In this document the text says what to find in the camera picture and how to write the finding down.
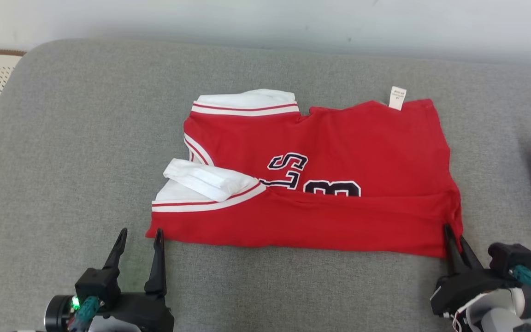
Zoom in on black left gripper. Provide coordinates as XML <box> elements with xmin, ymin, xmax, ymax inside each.
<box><xmin>93</xmin><ymin>228</ymin><xmax>175</xmax><ymax>332</ymax></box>

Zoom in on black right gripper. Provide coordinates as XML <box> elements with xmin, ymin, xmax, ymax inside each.
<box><xmin>431</xmin><ymin>224</ymin><xmax>519</xmax><ymax>319</ymax></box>

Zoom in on red basketball jersey white sleeves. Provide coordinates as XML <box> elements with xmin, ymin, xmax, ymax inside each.
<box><xmin>146</xmin><ymin>87</ymin><xmax>463</xmax><ymax>259</ymax></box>

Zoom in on grey fabric sofa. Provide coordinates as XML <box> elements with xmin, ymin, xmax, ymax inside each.
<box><xmin>0</xmin><ymin>39</ymin><xmax>531</xmax><ymax>332</ymax></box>

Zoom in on teal right camera connector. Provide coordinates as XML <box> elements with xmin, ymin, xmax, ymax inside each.
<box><xmin>510</xmin><ymin>265</ymin><xmax>531</xmax><ymax>296</ymax></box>

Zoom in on teal camera connector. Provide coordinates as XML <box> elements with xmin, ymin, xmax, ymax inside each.
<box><xmin>70</xmin><ymin>296</ymin><xmax>101</xmax><ymax>332</ymax></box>
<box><xmin>510</xmin><ymin>265</ymin><xmax>531</xmax><ymax>296</ymax></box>

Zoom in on teal left camera connector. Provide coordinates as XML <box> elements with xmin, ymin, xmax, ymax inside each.
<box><xmin>70</xmin><ymin>296</ymin><xmax>101</xmax><ymax>332</ymax></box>

